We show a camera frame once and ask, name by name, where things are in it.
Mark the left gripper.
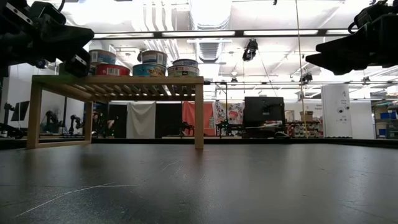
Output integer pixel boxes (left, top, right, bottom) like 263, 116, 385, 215
0, 0, 95, 78

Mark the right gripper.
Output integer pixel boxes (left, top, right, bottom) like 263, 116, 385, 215
305, 0, 398, 77

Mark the Wild Planet can gold lid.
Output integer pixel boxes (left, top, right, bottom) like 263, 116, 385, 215
88, 49, 117, 66

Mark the red seafood can silver lid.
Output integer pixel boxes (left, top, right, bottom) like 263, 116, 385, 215
95, 63, 131, 77

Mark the blue seafood can silver lid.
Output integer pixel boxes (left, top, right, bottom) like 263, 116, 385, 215
132, 62, 168, 77

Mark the silver-lidded seafood can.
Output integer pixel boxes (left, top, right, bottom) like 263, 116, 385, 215
141, 50, 169, 67
172, 58, 199, 67
167, 64, 200, 77

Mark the wooden slatted shelf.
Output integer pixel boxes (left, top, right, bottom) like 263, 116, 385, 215
26, 74, 205, 149

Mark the thin vertical pole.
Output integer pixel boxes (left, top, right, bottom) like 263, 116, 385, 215
294, 0, 308, 138

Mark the white pillar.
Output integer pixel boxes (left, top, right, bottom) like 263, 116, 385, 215
321, 83, 352, 138

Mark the small black monitor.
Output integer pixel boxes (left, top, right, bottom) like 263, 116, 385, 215
11, 100, 30, 122

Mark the storage rack with bins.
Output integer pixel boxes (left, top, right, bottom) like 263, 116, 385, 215
371, 101, 398, 140

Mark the white cloth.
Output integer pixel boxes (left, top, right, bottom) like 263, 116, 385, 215
126, 101, 157, 139

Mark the black partition panel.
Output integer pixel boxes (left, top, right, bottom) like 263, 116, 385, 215
155, 102, 183, 138

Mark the bar with light strips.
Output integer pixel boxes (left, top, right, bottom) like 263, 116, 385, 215
90, 28, 358, 41

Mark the white printed banner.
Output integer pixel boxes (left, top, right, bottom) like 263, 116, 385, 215
212, 100, 246, 136

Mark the orange cloth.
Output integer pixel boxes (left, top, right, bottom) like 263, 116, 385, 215
182, 101, 216, 136

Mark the ribbed ventilation duct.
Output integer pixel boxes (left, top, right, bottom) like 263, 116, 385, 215
188, 0, 233, 63

